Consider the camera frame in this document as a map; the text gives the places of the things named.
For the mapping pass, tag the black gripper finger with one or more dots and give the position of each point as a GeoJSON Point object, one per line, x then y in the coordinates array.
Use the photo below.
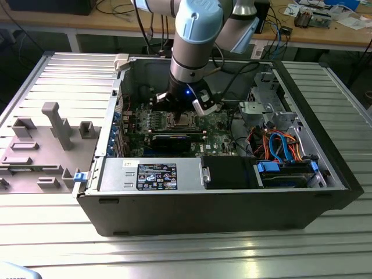
{"type": "Point", "coordinates": [189, 112]}
{"type": "Point", "coordinates": [162, 97]}

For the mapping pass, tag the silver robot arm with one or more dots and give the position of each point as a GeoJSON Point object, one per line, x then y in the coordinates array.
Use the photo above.
{"type": "Point", "coordinates": [197, 35]}

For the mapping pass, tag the CPU socket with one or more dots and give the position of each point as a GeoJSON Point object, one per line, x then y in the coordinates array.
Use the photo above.
{"type": "Point", "coordinates": [169, 129]}

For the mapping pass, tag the CPU cooler heat sink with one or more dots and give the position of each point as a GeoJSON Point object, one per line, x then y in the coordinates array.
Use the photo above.
{"type": "Point", "coordinates": [303, 19]}

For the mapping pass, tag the black graphics card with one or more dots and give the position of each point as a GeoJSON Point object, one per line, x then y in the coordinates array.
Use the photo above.
{"type": "Point", "coordinates": [171, 143]}

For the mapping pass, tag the green motherboard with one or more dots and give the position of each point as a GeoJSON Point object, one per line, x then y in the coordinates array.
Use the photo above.
{"type": "Point", "coordinates": [218, 139]}

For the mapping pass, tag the beige plastic case latch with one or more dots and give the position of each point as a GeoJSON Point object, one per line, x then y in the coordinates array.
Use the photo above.
{"type": "Point", "coordinates": [120, 61]}

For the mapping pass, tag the silver metal disk bay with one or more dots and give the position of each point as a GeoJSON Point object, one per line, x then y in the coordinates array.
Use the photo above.
{"type": "Point", "coordinates": [253, 113]}

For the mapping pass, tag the black plastic drive shroud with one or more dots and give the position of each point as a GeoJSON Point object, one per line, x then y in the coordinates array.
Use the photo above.
{"type": "Point", "coordinates": [229, 173]}

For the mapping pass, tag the pale blue teach pendant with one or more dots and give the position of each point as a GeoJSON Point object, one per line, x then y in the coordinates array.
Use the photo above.
{"type": "Point", "coordinates": [245, 37]}

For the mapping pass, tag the white power adapter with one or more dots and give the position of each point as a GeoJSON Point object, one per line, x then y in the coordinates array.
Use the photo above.
{"type": "Point", "coordinates": [257, 53]}

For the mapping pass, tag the silver power supply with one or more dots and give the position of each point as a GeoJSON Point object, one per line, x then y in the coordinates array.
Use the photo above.
{"type": "Point", "coordinates": [116, 174]}

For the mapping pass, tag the black PC case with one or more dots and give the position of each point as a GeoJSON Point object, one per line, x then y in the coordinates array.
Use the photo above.
{"type": "Point", "coordinates": [203, 212]}

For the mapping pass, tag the blue plastic case latch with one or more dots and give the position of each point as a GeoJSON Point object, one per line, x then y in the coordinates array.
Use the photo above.
{"type": "Point", "coordinates": [80, 177]}

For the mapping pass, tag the hard disk in blue carrier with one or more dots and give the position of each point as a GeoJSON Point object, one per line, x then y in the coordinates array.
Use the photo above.
{"type": "Point", "coordinates": [284, 180]}

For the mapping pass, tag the small black adapter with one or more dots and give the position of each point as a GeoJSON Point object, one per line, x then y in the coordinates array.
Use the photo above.
{"type": "Point", "coordinates": [286, 30]}

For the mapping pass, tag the wooden desk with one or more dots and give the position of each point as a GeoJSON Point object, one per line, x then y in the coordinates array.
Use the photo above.
{"type": "Point", "coordinates": [58, 20]}

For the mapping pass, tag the grey parts rack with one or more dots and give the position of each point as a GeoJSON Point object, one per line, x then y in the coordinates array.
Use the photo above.
{"type": "Point", "coordinates": [43, 157]}

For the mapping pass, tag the white paper sheet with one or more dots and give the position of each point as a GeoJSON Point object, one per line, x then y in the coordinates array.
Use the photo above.
{"type": "Point", "coordinates": [292, 10]}

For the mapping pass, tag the black computer case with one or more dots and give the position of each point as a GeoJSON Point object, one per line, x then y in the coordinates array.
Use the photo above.
{"type": "Point", "coordinates": [49, 7]}

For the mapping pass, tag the green RAM stick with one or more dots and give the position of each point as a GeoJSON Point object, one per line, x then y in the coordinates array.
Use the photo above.
{"type": "Point", "coordinates": [20, 169]}

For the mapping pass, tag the silver metal computer part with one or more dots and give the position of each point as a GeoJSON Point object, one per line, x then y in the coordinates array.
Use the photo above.
{"type": "Point", "coordinates": [322, 20]}

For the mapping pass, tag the blue cardboard box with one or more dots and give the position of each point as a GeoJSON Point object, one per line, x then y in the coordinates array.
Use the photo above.
{"type": "Point", "coordinates": [343, 3]}

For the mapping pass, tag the clear plastic bag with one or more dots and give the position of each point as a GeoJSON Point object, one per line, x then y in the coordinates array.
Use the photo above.
{"type": "Point", "coordinates": [353, 23]}

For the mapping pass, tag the white plastic device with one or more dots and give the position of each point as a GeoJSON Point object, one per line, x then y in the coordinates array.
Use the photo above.
{"type": "Point", "coordinates": [14, 271]}

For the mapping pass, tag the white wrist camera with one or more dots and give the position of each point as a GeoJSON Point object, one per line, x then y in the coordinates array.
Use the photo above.
{"type": "Point", "coordinates": [203, 109]}

